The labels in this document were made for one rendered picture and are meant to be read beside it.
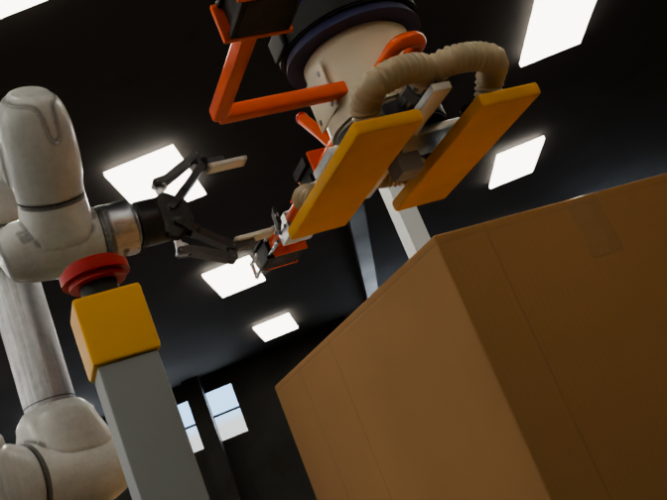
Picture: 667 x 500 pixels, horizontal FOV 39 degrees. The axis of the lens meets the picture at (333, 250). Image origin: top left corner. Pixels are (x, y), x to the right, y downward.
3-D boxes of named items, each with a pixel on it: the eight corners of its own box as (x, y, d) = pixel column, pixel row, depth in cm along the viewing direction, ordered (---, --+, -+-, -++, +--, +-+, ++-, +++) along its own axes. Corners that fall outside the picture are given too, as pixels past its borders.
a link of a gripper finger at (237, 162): (205, 175, 159) (204, 171, 159) (244, 166, 162) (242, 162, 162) (208, 167, 156) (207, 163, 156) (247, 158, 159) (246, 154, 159)
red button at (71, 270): (140, 279, 92) (127, 243, 94) (69, 299, 90) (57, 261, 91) (134, 303, 99) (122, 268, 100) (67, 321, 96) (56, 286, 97)
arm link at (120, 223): (106, 270, 151) (142, 261, 153) (110, 249, 143) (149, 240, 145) (89, 219, 153) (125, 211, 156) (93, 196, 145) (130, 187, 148)
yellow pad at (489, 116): (543, 92, 128) (527, 62, 130) (482, 106, 124) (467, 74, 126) (446, 198, 158) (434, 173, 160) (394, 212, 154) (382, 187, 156)
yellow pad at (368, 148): (425, 119, 121) (410, 86, 122) (357, 135, 117) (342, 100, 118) (346, 226, 151) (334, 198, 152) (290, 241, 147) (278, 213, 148)
